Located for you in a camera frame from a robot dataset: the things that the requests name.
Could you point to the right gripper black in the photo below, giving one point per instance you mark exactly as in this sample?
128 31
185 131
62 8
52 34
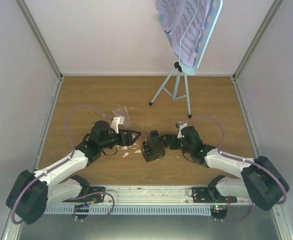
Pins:
169 138

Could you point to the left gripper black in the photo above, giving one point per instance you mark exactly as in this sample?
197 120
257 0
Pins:
129 141

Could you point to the black metronome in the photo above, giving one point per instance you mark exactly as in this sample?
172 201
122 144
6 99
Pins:
153 148

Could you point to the clear plastic metronome cover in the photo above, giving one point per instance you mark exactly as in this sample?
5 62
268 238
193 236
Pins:
123 114

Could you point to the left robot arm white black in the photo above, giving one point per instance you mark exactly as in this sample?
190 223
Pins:
35 192

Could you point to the white paint patch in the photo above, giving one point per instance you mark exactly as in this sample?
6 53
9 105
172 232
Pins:
126 151

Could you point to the light blue music stand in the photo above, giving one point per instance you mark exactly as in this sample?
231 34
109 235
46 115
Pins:
176 84

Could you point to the sheet music pages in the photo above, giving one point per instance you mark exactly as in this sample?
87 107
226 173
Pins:
184 21

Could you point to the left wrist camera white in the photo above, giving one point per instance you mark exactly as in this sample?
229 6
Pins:
116 122

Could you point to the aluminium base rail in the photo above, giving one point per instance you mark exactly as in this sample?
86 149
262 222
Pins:
142 195

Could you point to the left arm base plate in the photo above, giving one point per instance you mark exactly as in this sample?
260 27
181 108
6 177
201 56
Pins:
96 198

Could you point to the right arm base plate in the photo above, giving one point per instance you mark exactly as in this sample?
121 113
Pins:
204 194

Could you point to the grey slotted cable duct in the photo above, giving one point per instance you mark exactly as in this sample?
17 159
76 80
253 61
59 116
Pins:
192 210

